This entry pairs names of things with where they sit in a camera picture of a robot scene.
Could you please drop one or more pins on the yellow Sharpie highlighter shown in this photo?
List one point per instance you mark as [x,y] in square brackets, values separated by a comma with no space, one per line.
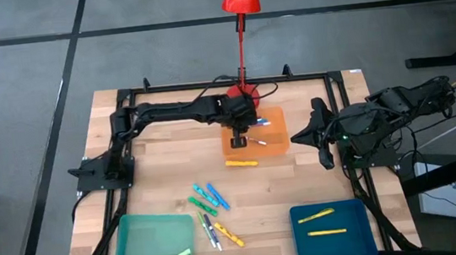
[241,163]

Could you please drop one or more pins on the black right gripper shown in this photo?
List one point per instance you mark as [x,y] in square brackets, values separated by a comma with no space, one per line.
[338,128]

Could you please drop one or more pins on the black aluminium rig frame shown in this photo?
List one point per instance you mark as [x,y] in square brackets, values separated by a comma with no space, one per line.
[164,90]

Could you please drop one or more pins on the orange translucent tray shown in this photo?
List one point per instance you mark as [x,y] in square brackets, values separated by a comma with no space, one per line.
[274,139]

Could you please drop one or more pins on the teal highlighter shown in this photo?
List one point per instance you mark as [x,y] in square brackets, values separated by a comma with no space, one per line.
[205,194]

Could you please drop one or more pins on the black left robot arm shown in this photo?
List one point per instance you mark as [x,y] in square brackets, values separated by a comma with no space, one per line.
[167,110]

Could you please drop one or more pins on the green dry-erase marker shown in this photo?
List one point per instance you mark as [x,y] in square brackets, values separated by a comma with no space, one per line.
[206,229]

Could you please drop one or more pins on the white box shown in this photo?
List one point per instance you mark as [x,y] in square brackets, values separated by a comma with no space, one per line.
[444,202]

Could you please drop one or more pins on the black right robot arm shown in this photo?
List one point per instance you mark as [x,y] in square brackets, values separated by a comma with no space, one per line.
[403,98]

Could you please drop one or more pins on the green translucent tray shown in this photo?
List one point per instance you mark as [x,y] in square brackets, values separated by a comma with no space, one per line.
[150,237]

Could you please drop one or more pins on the blue highlighter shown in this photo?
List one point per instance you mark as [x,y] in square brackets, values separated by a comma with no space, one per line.
[218,196]

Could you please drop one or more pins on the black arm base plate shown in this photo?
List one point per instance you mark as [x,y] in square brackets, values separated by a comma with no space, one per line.
[98,181]
[384,161]

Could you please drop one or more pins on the blue plastic tray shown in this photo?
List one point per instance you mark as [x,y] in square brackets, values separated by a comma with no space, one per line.
[342,247]

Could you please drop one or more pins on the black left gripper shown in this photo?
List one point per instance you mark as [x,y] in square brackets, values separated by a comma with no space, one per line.
[239,113]

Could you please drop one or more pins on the thick yellow highlighter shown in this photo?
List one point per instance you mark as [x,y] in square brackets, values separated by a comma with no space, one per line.
[229,234]

